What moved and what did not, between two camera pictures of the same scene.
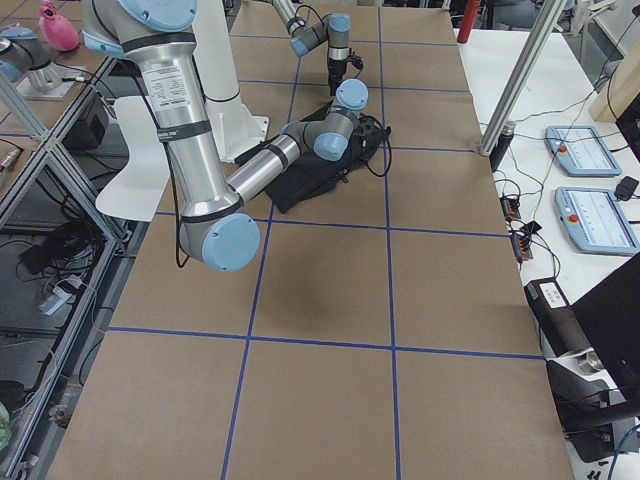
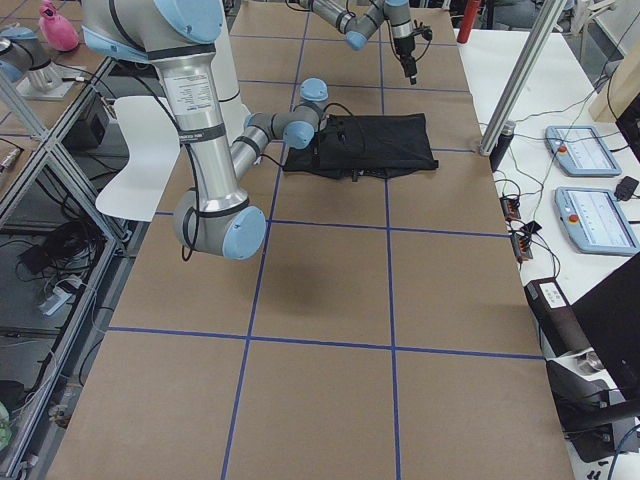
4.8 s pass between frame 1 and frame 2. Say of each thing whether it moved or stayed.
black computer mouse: stayed
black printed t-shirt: moved
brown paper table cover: stayed
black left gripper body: moved
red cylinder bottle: stayed
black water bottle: stayed
